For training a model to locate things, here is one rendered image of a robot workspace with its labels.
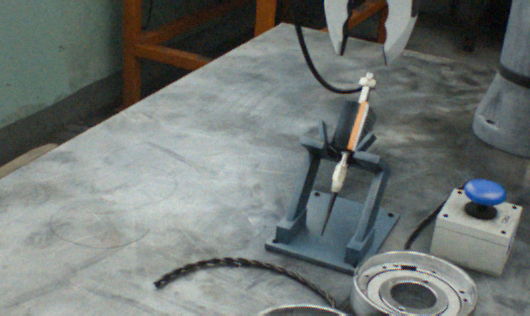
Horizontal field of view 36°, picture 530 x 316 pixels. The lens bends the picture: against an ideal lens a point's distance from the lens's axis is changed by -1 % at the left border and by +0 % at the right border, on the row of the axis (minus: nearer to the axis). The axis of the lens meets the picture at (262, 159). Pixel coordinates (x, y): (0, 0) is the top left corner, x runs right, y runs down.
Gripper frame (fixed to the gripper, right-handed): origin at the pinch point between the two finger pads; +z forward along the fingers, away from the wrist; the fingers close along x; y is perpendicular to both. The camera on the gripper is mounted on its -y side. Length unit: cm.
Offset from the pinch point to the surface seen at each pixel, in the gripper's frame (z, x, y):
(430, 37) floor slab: 95, 57, 337
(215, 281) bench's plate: 19.3, 6.5, -15.4
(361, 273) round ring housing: 16.1, -5.9, -12.1
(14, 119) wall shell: 86, 145, 121
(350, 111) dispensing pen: 6.0, 0.2, -1.0
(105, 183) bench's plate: 19.2, 25.2, -5.1
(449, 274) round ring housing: 16.1, -12.8, -8.1
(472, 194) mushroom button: 12.1, -12.5, 0.6
